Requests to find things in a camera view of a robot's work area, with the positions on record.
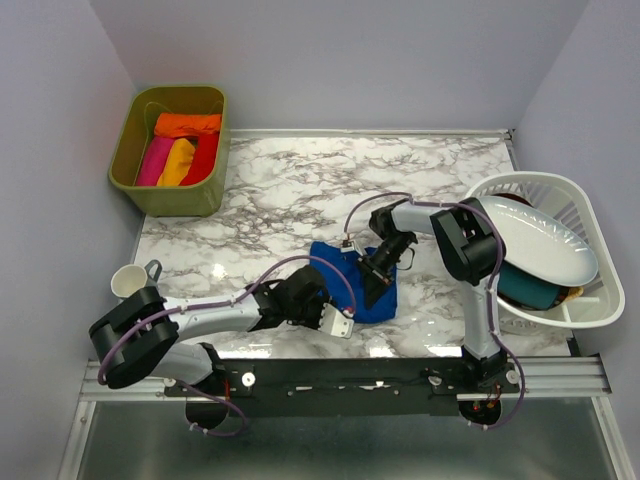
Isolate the orange rolled t shirt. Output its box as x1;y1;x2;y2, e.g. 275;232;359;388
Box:
154;112;222;138

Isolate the grey mug behind cup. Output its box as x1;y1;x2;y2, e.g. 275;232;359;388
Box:
143;259;163;287

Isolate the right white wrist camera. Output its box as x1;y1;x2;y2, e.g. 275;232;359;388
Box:
340;237;366;257

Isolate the olive green plastic bin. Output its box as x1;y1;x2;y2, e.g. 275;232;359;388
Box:
108;85;231;217

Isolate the dark brown bowl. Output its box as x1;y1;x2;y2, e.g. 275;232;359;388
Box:
493;192;532;207

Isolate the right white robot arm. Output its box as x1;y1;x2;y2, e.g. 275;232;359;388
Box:
358;198;525;392

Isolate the pink rolled t shirt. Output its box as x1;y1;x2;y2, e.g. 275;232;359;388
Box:
135;136;174;187

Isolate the white plastic laundry basket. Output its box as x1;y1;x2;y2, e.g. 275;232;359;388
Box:
468;171;625;330

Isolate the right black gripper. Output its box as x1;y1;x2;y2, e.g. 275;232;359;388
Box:
354;231;414;309

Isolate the red rolled t shirt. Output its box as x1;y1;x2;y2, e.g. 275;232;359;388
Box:
180;132;220;186

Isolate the aluminium frame rail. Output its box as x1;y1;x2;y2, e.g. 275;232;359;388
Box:
79;357;612;402

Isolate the white round plate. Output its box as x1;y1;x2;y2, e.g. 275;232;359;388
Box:
479;195;599;287

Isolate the blue printed t shirt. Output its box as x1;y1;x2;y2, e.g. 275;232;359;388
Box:
309;241;398;325

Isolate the teal round plate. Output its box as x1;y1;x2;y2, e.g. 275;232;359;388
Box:
498;262;569;311

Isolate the yellow rolled t shirt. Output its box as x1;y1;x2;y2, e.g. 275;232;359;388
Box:
156;138;196;187

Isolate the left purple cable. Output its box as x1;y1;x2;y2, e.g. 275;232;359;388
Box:
97;254;358;437

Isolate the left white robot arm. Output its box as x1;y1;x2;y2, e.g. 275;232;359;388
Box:
89;265;339;395

